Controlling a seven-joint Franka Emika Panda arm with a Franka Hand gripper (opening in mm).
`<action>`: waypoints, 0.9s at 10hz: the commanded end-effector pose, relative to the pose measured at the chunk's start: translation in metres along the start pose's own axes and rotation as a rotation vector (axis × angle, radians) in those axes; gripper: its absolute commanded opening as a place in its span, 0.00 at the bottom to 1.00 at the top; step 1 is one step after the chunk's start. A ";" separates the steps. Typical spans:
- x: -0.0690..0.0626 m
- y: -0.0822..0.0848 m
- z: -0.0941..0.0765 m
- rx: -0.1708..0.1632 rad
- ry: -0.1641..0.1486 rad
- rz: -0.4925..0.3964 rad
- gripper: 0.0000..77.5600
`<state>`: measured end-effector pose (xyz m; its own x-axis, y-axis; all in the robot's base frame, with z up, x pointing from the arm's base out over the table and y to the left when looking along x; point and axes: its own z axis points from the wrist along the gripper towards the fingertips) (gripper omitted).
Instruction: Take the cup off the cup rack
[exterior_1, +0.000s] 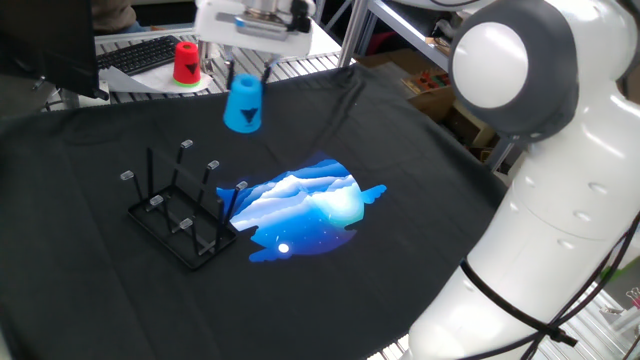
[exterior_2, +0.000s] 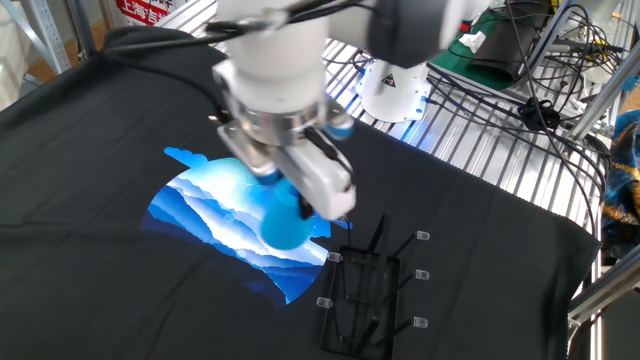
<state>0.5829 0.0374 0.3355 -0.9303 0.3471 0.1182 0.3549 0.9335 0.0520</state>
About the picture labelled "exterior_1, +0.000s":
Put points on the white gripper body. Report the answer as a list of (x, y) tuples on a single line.
[(215, 25)]

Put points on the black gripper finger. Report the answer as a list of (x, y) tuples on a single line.
[(230, 75), (266, 72)]

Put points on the blue plastic cup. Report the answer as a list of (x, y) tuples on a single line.
[(242, 107)]

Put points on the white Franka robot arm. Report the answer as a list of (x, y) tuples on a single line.
[(550, 200)]

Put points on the red plastic cup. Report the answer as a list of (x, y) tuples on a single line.
[(186, 65)]

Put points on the white paper sheet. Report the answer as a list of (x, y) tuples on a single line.
[(150, 80)]

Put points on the black keyboard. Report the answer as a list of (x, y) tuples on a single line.
[(135, 55)]

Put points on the person in brown clothing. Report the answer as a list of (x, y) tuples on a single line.
[(112, 15)]

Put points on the wooden box with coloured blocks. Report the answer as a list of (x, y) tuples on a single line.
[(427, 82)]

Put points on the black monitor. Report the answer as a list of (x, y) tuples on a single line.
[(45, 45)]

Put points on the brown cardboard box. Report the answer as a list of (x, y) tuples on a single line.
[(435, 107)]

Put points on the black cloth with blue print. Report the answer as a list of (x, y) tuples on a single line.
[(300, 310)]

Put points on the pink binder clips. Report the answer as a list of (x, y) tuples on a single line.
[(634, 296)]

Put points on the silver vertical post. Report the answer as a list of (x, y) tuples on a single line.
[(206, 55)]

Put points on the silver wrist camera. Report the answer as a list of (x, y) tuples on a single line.
[(260, 26)]

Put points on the silver metal shelf post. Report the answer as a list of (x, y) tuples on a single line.
[(352, 35)]

